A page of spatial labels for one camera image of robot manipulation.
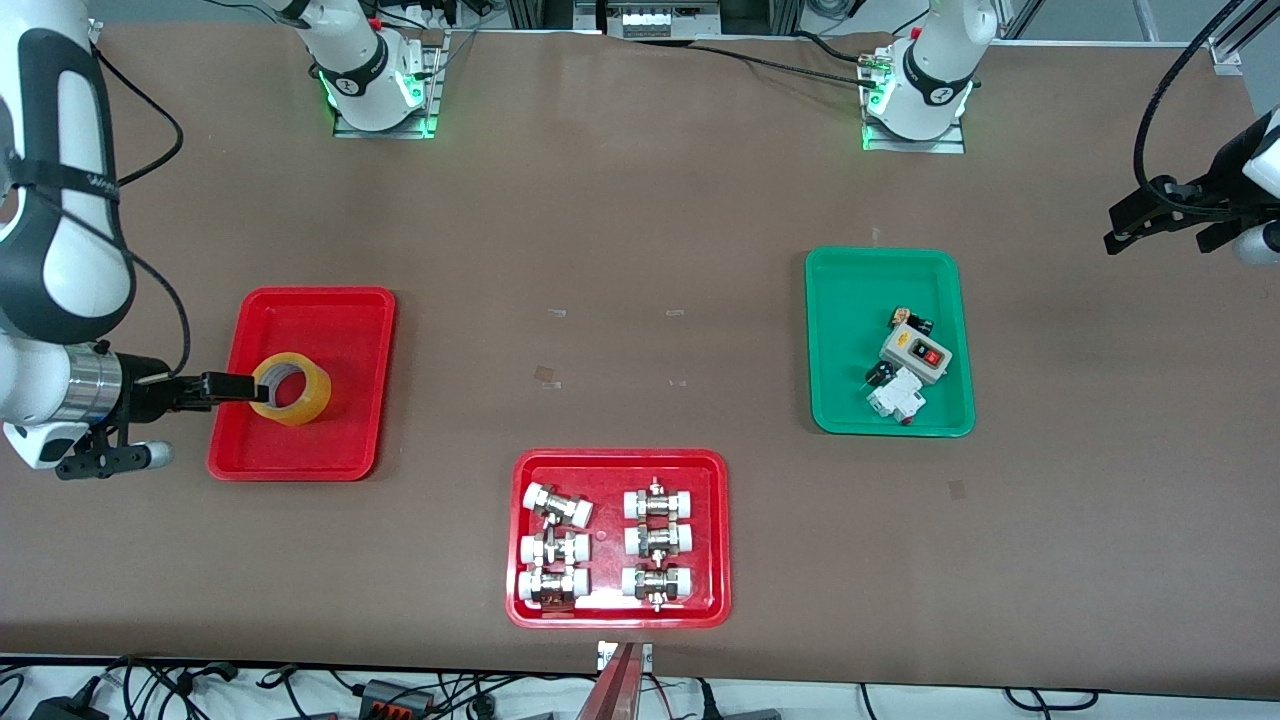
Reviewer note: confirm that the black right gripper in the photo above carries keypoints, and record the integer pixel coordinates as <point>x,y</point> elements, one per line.
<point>146,390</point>

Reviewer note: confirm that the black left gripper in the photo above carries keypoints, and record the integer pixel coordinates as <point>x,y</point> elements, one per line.
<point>1203,197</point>

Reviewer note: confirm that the yellow tape roll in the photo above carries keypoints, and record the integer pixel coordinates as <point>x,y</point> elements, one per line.
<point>310,400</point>

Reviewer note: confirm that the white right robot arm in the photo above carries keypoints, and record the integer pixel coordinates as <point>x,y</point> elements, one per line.
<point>60,280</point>

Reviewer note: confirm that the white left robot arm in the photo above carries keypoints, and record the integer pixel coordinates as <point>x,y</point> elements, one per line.
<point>930,90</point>

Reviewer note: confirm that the empty red plastic tray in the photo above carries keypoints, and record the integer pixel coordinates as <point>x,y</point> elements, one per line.
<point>340,445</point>

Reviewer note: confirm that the green plastic tray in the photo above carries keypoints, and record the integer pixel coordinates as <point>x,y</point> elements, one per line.
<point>850,400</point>

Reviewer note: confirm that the red tray with fittings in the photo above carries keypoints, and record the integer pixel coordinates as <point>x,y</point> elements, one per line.
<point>608,600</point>

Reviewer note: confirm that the small black brown component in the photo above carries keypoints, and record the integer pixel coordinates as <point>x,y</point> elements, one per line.
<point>915,322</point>

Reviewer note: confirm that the white circuit breaker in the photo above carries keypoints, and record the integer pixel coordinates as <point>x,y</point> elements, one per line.
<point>897,397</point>

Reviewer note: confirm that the small black capacitor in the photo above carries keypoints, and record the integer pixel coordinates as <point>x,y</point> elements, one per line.
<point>878,375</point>

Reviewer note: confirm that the white capped metal pipe fitting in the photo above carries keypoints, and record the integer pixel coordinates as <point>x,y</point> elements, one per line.
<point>657,583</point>
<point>555,549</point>
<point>658,540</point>
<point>658,502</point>
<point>553,586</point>
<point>558,505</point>

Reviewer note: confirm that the black orange connector box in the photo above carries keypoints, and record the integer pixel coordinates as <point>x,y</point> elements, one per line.
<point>395,698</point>

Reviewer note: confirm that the black power adapter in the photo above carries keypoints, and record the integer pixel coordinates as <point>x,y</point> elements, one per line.
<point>70,708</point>

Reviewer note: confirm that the white terminal strip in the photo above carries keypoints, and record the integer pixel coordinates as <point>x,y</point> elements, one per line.
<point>655,22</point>

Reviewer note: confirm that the aluminium profile rail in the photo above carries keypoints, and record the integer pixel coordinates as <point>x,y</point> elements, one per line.
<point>1235,45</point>

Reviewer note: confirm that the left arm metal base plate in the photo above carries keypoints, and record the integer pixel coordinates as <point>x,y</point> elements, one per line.
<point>950,143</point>

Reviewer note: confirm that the grey switch box red button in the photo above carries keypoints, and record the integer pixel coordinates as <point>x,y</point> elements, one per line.
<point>915,352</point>

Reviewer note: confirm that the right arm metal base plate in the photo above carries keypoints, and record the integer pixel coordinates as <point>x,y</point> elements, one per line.
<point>432,100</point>

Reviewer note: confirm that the red metal bar silver bracket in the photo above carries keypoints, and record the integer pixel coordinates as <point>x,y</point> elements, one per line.
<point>612,690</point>

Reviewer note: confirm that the aluminium frame with equipment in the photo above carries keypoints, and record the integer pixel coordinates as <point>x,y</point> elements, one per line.
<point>540,15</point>

